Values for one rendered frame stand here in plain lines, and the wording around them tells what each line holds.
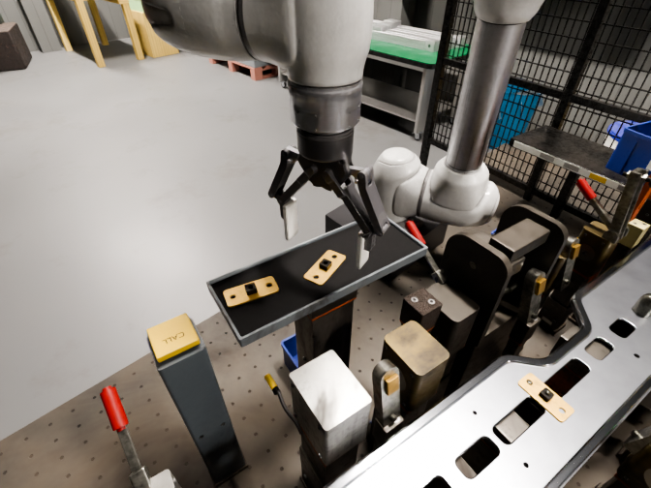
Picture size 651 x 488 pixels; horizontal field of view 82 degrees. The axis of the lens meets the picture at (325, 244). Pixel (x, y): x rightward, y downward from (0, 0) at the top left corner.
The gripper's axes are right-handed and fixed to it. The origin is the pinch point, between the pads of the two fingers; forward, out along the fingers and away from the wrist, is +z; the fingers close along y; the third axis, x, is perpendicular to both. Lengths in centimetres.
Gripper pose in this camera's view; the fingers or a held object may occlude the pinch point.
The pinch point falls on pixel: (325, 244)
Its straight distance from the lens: 61.8
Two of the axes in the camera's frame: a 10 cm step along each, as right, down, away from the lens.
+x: 5.2, -5.4, 6.5
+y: 8.5, 3.3, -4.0
